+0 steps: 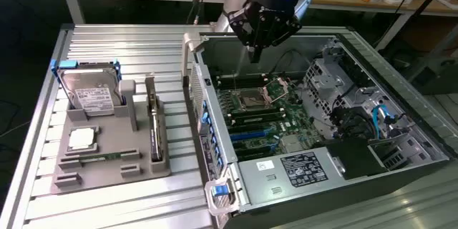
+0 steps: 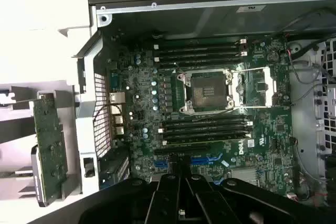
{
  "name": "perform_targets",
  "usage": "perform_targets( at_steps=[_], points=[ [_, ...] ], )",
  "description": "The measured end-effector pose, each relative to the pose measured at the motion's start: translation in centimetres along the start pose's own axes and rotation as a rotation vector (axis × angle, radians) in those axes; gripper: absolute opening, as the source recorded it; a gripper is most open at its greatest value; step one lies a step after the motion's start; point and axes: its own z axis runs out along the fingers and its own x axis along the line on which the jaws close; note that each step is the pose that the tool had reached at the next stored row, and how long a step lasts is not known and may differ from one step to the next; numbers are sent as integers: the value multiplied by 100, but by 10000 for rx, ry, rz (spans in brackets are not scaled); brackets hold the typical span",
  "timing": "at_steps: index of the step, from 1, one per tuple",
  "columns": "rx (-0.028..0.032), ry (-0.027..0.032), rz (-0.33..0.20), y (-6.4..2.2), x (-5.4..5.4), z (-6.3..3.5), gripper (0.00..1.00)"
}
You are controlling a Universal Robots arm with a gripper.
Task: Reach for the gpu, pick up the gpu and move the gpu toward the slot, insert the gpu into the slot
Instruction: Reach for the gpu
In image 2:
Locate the green motherboard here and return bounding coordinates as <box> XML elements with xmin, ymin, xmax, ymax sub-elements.
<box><xmin>104</xmin><ymin>35</ymin><xmax>295</xmax><ymax>198</ymax></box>

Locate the black and grey PC case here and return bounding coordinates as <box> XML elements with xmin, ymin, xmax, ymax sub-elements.
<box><xmin>72</xmin><ymin>0</ymin><xmax>336</xmax><ymax>209</ymax></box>

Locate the grey parts rack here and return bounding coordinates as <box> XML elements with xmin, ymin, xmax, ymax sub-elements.
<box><xmin>0</xmin><ymin>81</ymin><xmax>85</xmax><ymax>209</ymax></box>

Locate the metal socket cover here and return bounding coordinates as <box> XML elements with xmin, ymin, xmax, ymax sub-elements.
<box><xmin>232</xmin><ymin>66</ymin><xmax>278</xmax><ymax>109</ymax></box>

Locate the silver chipset heatsink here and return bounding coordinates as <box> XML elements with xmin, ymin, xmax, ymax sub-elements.
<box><xmin>230</xmin><ymin>167</ymin><xmax>258</xmax><ymax>187</ymax></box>

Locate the coin cell battery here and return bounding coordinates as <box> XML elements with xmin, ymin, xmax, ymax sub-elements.
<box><xmin>266</xmin><ymin>50</ymin><xmax>279</xmax><ymax>62</ymax></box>

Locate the perforated metal drive cage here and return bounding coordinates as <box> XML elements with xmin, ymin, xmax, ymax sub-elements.
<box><xmin>312</xmin><ymin>35</ymin><xmax>336</xmax><ymax>162</ymax></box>

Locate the CPU socket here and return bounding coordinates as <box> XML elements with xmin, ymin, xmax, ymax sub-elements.
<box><xmin>178</xmin><ymin>68</ymin><xmax>236</xmax><ymax>116</ymax></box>

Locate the blue expansion slot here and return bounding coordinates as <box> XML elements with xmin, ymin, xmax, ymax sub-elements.
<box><xmin>154</xmin><ymin>155</ymin><xmax>224</xmax><ymax>169</ymax></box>

